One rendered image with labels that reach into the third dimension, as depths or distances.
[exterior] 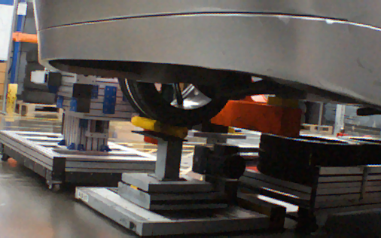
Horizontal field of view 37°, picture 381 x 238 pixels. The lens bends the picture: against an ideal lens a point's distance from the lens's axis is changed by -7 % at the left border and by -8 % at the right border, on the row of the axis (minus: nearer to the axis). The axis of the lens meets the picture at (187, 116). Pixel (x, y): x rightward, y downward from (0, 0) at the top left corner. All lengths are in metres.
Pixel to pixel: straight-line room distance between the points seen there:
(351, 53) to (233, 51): 0.27
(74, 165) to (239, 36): 2.57
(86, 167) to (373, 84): 2.78
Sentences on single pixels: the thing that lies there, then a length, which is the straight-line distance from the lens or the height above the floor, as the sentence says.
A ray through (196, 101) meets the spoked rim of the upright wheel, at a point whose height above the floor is 0.66.
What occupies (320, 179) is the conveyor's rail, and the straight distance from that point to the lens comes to 3.22.
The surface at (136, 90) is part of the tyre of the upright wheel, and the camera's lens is 3.04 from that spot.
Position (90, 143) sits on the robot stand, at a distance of 4.11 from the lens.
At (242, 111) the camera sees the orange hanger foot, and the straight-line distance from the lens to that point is 3.56.
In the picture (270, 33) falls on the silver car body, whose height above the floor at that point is 0.86.
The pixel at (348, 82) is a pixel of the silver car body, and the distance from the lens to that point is 1.17.
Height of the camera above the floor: 0.74
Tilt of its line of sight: 3 degrees down
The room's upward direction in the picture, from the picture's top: 6 degrees clockwise
